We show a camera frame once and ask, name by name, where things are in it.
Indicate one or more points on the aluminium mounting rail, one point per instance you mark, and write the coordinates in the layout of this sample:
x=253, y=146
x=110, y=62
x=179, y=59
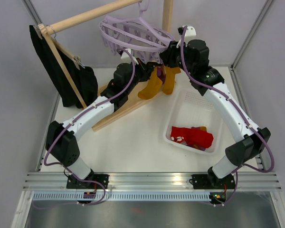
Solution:
x=148, y=181

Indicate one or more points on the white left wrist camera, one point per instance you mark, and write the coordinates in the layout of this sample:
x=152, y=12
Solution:
x=126, y=55

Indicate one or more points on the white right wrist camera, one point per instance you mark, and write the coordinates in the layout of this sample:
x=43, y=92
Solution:
x=187, y=33

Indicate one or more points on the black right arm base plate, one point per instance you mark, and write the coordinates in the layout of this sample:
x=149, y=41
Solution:
x=201, y=182

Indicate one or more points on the purple round clip hanger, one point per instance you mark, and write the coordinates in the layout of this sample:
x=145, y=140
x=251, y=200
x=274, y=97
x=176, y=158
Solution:
x=143, y=40

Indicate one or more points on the white slotted cable duct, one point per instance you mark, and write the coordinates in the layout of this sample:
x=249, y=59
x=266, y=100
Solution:
x=122, y=196

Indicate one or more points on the mustard yellow sock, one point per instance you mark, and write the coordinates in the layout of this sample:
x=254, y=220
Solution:
x=152, y=88

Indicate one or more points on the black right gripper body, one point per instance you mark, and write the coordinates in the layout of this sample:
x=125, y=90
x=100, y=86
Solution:
x=174, y=59

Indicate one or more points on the maroon purple striped sock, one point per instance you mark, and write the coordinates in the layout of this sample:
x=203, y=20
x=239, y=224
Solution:
x=161, y=74

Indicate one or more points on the wooden clip hanger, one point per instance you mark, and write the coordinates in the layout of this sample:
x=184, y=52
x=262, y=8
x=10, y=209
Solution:
x=52, y=42

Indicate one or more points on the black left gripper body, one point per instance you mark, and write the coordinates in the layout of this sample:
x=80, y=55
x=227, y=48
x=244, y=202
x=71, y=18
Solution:
x=140, y=74

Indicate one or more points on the white plastic basket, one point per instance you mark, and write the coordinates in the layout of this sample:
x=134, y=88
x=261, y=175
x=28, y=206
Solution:
x=192, y=110

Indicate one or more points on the mustard sock brown cuff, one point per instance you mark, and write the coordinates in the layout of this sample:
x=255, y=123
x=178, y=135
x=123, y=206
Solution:
x=169, y=83

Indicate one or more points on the red sock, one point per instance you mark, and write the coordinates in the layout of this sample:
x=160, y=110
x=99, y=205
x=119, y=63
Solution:
x=192, y=137

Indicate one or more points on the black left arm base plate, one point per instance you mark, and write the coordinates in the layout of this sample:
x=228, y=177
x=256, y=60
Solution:
x=73, y=183

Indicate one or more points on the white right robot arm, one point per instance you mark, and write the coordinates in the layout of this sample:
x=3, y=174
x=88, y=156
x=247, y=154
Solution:
x=250, y=139

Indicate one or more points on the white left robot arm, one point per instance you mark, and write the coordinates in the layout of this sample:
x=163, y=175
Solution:
x=62, y=138

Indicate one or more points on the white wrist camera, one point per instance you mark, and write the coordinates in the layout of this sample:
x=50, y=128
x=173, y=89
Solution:
x=187, y=33
x=126, y=55

